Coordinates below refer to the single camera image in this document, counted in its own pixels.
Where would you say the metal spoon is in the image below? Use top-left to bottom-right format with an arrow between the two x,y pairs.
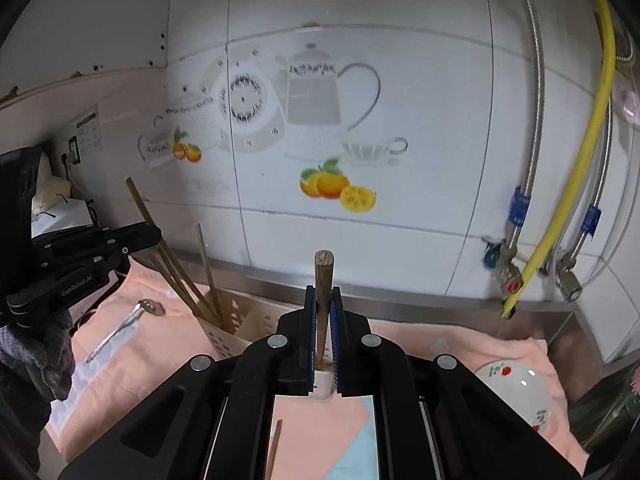
85,298 -> 166,364

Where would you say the pink and blue printed towel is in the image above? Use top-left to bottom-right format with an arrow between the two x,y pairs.
45,255 -> 591,480

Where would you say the white flower print dish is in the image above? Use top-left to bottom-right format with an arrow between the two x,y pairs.
472,360 -> 554,434

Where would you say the cream plastic object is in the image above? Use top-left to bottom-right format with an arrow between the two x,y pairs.
32,152 -> 74,211

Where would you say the person's left forearm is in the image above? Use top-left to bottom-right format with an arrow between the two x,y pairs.
0,305 -> 77,466

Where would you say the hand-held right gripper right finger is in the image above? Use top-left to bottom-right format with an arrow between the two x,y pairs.
330,285 -> 584,480

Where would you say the cream plastic utensil holder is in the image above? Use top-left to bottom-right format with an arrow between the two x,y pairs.
192,296 -> 336,402

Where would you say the plain metal valve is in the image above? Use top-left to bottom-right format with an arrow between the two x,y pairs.
555,254 -> 582,304

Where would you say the metal valve with blue handle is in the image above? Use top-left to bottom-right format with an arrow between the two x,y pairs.
481,234 -> 526,295

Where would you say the braided metal hose blue label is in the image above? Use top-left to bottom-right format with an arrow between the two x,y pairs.
502,0 -> 547,261
562,105 -> 617,268

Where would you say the green plant with pink flower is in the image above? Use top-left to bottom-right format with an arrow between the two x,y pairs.
570,360 -> 640,461

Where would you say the yellow corrugated hose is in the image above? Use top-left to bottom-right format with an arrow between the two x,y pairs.
500,0 -> 617,320

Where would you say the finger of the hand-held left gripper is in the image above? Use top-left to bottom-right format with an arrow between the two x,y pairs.
47,253 -> 132,281
34,223 -> 163,261

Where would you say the wooden chopstick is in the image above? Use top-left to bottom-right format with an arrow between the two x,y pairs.
125,176 -> 216,322
147,252 -> 201,319
314,249 -> 335,369
265,419 -> 284,480
196,223 -> 224,329

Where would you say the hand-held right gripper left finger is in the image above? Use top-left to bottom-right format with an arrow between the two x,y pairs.
57,285 -> 318,480

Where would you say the thin white hose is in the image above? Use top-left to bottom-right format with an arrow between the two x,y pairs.
577,125 -> 640,286

